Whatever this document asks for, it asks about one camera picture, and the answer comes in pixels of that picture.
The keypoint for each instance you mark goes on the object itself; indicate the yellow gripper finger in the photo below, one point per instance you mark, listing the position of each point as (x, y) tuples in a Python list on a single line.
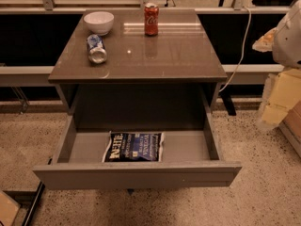
[(265, 42)]

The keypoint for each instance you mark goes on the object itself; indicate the red cola can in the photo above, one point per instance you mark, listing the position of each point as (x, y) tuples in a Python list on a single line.
[(151, 13)]

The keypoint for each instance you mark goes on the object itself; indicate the grey cabinet with counter top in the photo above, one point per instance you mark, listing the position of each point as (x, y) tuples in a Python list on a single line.
[(147, 83)]

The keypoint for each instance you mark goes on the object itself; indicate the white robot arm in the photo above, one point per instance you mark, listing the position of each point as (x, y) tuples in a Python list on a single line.
[(284, 41)]

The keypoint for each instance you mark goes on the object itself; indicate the black metal floor frame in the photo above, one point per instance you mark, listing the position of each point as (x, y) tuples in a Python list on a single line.
[(29, 200)]

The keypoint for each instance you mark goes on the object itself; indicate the blue silver can lying down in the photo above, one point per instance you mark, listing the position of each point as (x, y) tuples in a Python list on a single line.
[(95, 48)]

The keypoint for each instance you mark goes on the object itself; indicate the cardboard box on floor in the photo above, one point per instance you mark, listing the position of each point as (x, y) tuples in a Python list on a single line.
[(291, 127)]

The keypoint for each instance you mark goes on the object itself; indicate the white bowl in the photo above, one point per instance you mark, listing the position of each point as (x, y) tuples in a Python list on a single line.
[(99, 22)]

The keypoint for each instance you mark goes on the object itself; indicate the grey open drawer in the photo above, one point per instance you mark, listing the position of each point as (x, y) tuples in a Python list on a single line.
[(189, 157)]

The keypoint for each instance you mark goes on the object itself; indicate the blue chip bag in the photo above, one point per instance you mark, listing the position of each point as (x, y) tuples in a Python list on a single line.
[(134, 147)]

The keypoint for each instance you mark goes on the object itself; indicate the cardboard piece bottom left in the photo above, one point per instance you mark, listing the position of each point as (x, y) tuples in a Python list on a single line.
[(9, 209)]

